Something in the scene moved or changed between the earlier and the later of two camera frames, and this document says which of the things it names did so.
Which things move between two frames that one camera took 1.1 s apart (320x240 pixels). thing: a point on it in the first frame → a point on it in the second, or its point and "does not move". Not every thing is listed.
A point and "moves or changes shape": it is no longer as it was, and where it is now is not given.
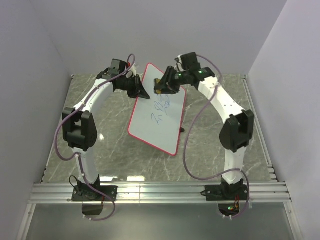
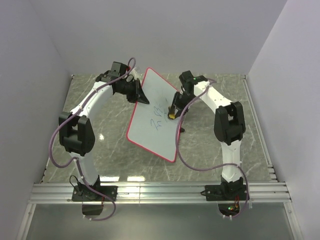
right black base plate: x=225 y=192 does not move
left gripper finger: x=133 y=93 → x=131 y=98
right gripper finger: x=171 y=89 → x=180 y=111
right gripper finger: x=167 y=76 → x=174 y=101
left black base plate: x=85 y=193 does not move
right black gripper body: x=180 y=78 → x=184 y=99
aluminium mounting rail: x=157 y=192 does not move
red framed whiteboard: x=158 y=120 moves or changes shape
